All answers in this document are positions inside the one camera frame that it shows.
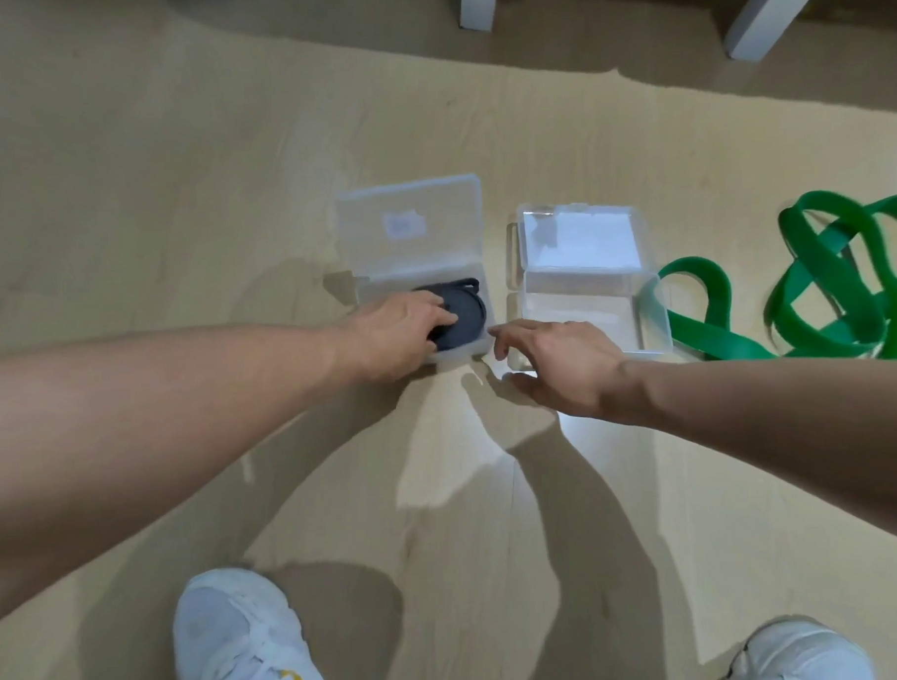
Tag white left shoe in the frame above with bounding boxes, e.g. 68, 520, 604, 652
168, 562, 342, 680

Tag black band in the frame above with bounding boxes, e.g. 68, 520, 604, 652
412, 277, 489, 354

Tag person's right forearm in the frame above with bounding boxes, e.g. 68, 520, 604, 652
618, 344, 897, 563

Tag person's left hand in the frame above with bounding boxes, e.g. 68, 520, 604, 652
334, 289, 464, 387

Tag white table leg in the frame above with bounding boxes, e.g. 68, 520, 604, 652
457, 0, 503, 35
722, 0, 824, 64

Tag person's right hand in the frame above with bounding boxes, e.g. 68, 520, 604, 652
487, 314, 637, 428

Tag clear plastic box with label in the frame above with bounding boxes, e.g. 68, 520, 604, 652
333, 173, 494, 370

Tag white right shoe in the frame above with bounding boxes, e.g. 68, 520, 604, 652
724, 613, 881, 680

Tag green resistance band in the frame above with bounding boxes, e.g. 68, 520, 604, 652
652, 186, 897, 373

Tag white shoe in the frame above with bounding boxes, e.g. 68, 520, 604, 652
168, 562, 342, 680
724, 613, 881, 680

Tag person's left forearm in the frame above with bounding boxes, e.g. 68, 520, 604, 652
0, 320, 360, 633

